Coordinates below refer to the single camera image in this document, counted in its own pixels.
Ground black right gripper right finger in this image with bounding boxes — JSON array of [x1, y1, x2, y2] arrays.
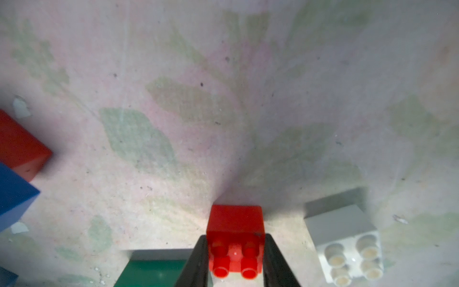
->
[[262, 234, 301, 287]]

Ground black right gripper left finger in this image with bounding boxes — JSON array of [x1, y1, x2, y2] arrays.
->
[[174, 235, 209, 287]]

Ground red square lego brick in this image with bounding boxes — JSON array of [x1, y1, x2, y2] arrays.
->
[[206, 204, 265, 280]]

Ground white lego brick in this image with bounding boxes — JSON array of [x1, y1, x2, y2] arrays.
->
[[305, 205, 384, 287]]

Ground blue lego brick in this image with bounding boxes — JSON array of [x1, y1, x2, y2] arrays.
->
[[0, 267, 19, 287], [0, 163, 40, 232]]

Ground red small lego brick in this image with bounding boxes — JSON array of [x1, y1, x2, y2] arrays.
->
[[1, 110, 53, 182]]

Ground green long lego brick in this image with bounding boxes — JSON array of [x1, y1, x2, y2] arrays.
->
[[114, 260, 186, 287]]

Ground blue lego brick loose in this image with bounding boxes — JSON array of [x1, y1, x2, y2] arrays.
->
[[0, 267, 19, 287]]

